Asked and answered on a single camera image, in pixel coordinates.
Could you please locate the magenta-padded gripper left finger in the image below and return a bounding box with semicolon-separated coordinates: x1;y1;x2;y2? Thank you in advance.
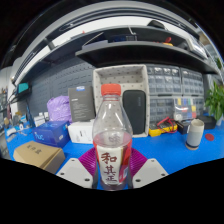
55;147;100;190

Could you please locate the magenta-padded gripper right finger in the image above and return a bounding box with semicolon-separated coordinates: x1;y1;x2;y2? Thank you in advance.
128;147;170;190

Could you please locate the clear red-capped drink bottle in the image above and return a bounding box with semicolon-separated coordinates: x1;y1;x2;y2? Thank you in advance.
92;83;134;192

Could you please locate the white carton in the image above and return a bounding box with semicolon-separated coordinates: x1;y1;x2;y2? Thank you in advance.
67;119;96;145

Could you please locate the yellow multimeter with red leads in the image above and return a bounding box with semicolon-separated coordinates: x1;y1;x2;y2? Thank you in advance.
148;117;178;138

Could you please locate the brown cardboard box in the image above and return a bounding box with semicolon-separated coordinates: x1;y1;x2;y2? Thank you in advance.
13;140;66;174

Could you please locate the blue printed carton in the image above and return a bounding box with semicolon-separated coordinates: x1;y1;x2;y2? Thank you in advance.
32;120;72;149

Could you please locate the black box with white label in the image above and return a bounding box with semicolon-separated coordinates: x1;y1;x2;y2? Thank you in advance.
175;119;192;135

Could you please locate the grey ceramic mug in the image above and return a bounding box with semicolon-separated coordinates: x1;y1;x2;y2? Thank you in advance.
185;118;205;151

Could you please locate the black rounded case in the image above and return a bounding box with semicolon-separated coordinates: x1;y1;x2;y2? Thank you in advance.
122;89;147;135

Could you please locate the small white box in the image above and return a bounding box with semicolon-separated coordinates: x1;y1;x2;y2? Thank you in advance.
33;114;47;128

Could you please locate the purple plastic bag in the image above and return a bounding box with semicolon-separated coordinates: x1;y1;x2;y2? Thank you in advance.
46;95;73;123

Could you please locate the dark grey product box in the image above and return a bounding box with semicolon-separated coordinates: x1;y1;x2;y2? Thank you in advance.
67;85;97;123

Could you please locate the clear box with coloured parts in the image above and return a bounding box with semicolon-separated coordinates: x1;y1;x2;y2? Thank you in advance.
173;97;198;122

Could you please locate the plain black box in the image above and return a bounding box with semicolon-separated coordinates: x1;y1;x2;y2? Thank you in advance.
198;115;217;130

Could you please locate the green potted plant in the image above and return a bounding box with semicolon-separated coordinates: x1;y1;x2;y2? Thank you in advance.
203;81;224;127

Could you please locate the white perforated tray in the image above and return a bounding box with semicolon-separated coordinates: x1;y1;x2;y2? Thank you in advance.
92;64;150;138

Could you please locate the dark wall shelf unit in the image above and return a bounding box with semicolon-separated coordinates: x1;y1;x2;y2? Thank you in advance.
13;19;219;88

